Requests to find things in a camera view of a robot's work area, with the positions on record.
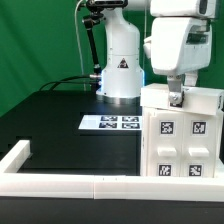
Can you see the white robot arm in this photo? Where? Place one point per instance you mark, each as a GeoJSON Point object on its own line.
{"type": "Point", "coordinates": [123, 78]}

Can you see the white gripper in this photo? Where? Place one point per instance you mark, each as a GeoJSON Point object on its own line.
{"type": "Point", "coordinates": [178, 45]}

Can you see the white cabinet top block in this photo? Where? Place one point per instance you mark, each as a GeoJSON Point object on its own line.
{"type": "Point", "coordinates": [198, 100]}

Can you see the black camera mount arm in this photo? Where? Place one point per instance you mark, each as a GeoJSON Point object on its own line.
{"type": "Point", "coordinates": [96, 16]}

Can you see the white U-shaped obstacle frame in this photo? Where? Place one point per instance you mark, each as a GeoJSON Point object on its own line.
{"type": "Point", "coordinates": [17, 184]}

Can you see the white cabinet body box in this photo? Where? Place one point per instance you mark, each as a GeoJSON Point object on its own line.
{"type": "Point", "coordinates": [179, 144]}

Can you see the white marker base sheet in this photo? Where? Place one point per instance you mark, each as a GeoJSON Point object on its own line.
{"type": "Point", "coordinates": [111, 122]}

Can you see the white cabinet door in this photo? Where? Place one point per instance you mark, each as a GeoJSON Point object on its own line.
{"type": "Point", "coordinates": [161, 144]}
{"type": "Point", "coordinates": [199, 146]}

